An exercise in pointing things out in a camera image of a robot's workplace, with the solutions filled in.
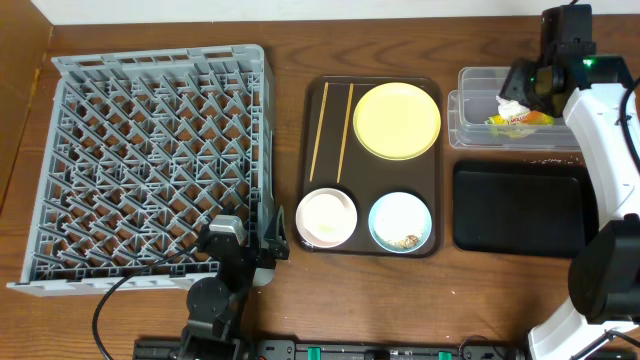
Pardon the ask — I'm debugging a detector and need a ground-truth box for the green orange snack wrapper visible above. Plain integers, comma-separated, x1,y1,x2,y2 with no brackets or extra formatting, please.
486,111,555,138

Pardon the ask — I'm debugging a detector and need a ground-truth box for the white tissue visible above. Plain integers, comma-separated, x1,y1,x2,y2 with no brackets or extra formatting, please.
496,96,530,120

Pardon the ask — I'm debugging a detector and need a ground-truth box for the light blue bowl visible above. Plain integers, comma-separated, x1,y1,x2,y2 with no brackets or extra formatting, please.
367,192,435,254

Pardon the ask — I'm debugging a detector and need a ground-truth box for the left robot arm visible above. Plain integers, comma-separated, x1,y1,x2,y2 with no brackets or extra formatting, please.
174,205,290,360

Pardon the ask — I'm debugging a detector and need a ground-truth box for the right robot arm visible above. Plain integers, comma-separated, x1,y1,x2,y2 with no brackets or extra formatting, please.
499,2,639,360

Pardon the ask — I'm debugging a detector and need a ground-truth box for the grey dishwasher rack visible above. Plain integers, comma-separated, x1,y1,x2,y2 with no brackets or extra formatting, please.
12,44,277,297

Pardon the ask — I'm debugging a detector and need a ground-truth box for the black waste tray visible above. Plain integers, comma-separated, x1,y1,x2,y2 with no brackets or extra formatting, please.
452,160,599,259

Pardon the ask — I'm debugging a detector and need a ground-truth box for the white pink bowl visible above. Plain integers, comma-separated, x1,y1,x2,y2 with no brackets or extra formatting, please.
295,188,358,249

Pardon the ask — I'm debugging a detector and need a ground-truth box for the clear plastic bin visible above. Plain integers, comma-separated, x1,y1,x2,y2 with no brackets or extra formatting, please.
446,66,635,153

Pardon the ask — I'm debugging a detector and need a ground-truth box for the food scraps pile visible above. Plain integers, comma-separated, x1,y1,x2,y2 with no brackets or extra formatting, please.
395,235,420,251

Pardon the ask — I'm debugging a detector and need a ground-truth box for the left wooden chopstick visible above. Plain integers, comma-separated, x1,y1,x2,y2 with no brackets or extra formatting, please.
309,82,329,182

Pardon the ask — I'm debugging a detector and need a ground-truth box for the wooden chopstick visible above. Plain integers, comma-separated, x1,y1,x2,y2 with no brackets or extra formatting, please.
309,82,329,182
336,83,354,184

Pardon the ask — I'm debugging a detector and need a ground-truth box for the yellow plate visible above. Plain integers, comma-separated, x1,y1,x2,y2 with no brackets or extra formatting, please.
353,82,442,161

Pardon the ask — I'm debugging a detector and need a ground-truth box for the right wooden chopstick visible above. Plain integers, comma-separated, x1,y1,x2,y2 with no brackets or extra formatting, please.
336,83,354,184

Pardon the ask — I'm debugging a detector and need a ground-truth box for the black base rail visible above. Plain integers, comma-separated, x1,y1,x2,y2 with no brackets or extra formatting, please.
132,340,528,360

